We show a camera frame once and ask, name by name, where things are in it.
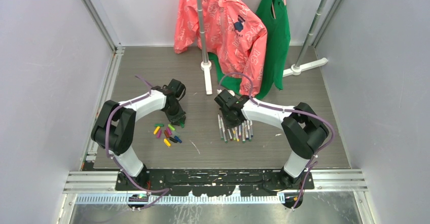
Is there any dark green cap marker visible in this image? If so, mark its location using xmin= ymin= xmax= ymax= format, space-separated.
xmin=248 ymin=120 xmax=254 ymax=140

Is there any brown cap marker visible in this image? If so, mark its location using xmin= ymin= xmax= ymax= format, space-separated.
xmin=227 ymin=128 xmax=233 ymax=141

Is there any light green pen cap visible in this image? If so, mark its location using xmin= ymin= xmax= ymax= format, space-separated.
xmin=168 ymin=124 xmax=175 ymax=131

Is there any yellow pen cap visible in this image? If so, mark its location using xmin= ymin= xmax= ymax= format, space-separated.
xmin=163 ymin=138 xmax=171 ymax=147
xmin=153 ymin=126 xmax=160 ymax=135

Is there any blue pen cap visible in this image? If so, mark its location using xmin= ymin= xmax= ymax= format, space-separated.
xmin=174 ymin=136 xmax=182 ymax=143

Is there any black pen cap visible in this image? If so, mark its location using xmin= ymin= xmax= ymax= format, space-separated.
xmin=169 ymin=137 xmax=178 ymax=143

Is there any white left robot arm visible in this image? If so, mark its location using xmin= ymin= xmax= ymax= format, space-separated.
xmin=91 ymin=79 xmax=186 ymax=190

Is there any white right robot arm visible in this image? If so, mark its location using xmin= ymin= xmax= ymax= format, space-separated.
xmin=214 ymin=90 xmax=330 ymax=189

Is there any white left rack foot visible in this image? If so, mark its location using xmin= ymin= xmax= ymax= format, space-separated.
xmin=200 ymin=61 xmax=212 ymax=95

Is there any left rack pole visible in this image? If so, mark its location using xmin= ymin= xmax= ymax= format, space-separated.
xmin=196 ymin=0 xmax=209 ymax=67

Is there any rack pole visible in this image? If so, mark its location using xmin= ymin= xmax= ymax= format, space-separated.
xmin=196 ymin=0 xmax=209 ymax=67
xmin=292 ymin=0 xmax=328 ymax=69

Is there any pink printed jacket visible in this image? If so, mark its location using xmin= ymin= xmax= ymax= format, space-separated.
xmin=173 ymin=0 xmax=268 ymax=96

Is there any green hanging shirt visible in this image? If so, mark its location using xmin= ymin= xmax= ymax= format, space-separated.
xmin=207 ymin=0 xmax=291 ymax=99

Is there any right rack pole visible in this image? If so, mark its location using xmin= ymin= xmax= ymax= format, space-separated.
xmin=292 ymin=0 xmax=328 ymax=69

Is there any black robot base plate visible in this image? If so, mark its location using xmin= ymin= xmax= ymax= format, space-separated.
xmin=115 ymin=169 xmax=314 ymax=208

